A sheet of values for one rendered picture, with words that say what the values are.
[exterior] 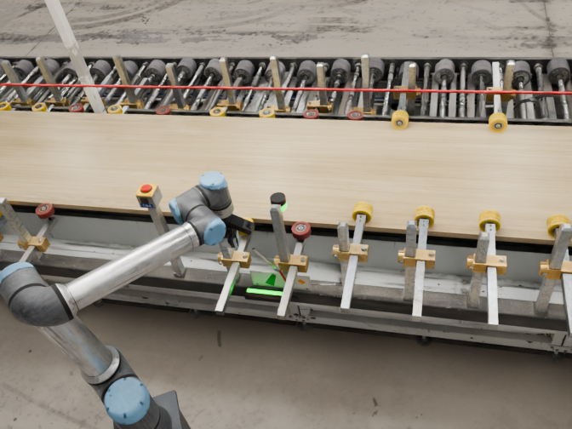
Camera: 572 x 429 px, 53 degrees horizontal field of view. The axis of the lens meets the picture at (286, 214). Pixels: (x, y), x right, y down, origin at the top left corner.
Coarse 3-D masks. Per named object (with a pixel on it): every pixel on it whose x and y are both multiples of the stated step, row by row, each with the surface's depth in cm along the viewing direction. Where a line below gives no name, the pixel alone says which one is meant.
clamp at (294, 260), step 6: (276, 258) 234; (294, 258) 232; (300, 258) 232; (306, 258) 232; (276, 264) 233; (282, 264) 232; (288, 264) 231; (294, 264) 230; (300, 264) 230; (306, 264) 231; (282, 270) 235; (288, 270) 234; (300, 270) 232; (306, 270) 232
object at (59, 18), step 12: (48, 0) 280; (60, 12) 286; (60, 24) 289; (60, 36) 294; (72, 36) 297; (72, 48) 298; (72, 60) 304; (84, 60) 308; (84, 72) 309; (84, 84) 315; (96, 96) 321; (96, 108) 326
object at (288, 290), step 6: (300, 240) 240; (300, 246) 238; (294, 252) 236; (300, 252) 236; (294, 270) 229; (288, 276) 228; (294, 276) 227; (288, 282) 225; (294, 282) 227; (288, 288) 223; (288, 294) 221; (282, 300) 219; (288, 300) 219; (282, 306) 217; (288, 306) 220; (282, 312) 216; (282, 318) 216
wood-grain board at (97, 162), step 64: (0, 128) 325; (64, 128) 316; (128, 128) 308; (192, 128) 300; (256, 128) 293; (320, 128) 286; (384, 128) 280; (448, 128) 273; (512, 128) 267; (0, 192) 283; (64, 192) 276; (128, 192) 270; (256, 192) 259; (320, 192) 253; (384, 192) 248; (448, 192) 243; (512, 192) 238
